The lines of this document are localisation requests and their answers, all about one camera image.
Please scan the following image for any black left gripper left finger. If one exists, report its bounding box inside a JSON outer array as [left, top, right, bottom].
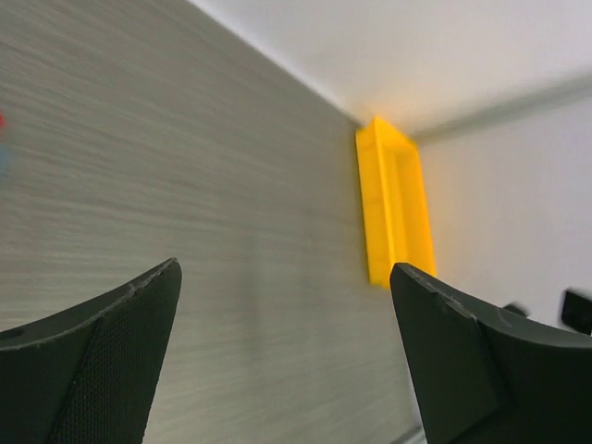
[[1, 258, 182, 443]]

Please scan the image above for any blue-grey t-shirt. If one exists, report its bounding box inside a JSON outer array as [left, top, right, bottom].
[[0, 142, 10, 180]]

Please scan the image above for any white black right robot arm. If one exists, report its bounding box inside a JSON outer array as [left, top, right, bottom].
[[503, 287, 591, 337]]

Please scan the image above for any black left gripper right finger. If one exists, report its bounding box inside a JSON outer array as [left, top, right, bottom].
[[390, 263, 591, 443]]

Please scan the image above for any yellow plastic tray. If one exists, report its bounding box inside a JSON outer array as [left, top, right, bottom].
[[355, 117, 436, 289]]

